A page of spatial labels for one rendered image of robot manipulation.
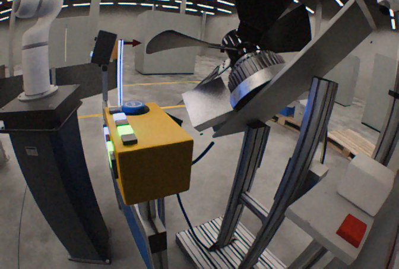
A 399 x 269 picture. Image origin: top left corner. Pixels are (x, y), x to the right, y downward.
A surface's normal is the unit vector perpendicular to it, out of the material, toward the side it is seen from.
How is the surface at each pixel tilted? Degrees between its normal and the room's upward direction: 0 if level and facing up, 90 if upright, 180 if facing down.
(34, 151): 90
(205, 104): 55
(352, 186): 90
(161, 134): 0
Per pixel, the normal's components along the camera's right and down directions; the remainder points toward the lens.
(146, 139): 0.10, -0.92
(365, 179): -0.86, 0.11
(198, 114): -0.28, -0.27
